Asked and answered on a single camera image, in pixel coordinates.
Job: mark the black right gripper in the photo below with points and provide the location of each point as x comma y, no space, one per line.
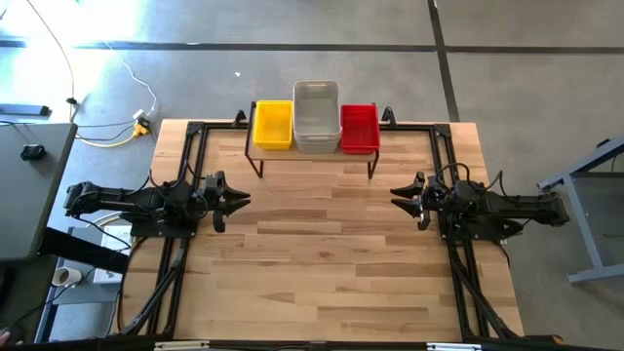
436,200

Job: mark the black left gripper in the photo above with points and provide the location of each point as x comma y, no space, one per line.
214,195

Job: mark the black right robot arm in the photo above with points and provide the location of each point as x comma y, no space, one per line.
512,207

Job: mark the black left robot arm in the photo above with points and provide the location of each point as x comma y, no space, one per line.
122,200

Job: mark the wooden shelf black metal legs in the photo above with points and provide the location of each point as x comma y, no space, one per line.
273,156

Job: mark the white box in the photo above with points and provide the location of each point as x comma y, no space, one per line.
117,239

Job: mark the white power adapter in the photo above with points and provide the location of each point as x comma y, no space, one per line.
140,115

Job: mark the silver metal strip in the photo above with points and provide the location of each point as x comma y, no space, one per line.
180,346
453,347

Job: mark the black desk strut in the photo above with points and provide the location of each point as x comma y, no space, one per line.
83,249

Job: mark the white paper cup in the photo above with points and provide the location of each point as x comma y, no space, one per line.
68,277

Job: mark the grey desk top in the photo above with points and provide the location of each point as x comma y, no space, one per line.
29,205

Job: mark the small black device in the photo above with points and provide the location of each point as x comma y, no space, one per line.
33,152

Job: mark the black flat panel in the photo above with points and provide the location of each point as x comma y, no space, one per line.
24,110

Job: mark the person's hand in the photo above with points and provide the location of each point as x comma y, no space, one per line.
4,337

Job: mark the black aluminium rig frame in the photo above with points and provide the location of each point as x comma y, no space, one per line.
442,131

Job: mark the grey metal table frame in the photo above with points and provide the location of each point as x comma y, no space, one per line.
585,219

